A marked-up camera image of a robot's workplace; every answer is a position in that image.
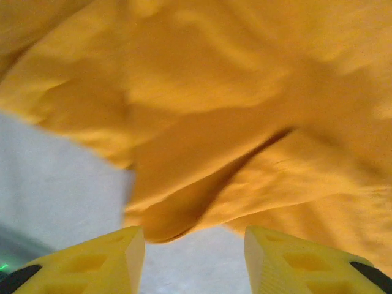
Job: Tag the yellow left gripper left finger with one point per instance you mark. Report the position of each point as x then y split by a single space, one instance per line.
101 266

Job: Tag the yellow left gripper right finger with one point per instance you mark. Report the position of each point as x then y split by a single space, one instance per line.
294 263

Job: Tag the orange t-shirt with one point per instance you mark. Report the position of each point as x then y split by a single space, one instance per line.
214 107

